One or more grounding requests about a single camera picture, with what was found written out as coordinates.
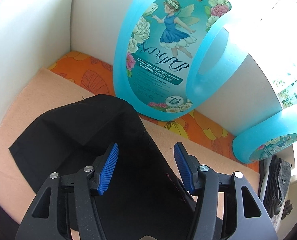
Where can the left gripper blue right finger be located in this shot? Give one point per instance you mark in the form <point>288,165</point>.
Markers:
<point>201,181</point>

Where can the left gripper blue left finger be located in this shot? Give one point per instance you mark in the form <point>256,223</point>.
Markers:
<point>93,180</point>

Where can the black pants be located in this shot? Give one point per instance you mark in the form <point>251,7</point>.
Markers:
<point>144,198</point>

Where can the folded dark clothes stack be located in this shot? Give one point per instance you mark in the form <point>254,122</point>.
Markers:
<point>275,177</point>

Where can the orange floral bed sheet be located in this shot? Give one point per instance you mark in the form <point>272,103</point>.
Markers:
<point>96,77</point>

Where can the large blue detergent bottle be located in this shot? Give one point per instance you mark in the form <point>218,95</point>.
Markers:
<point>172,55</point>

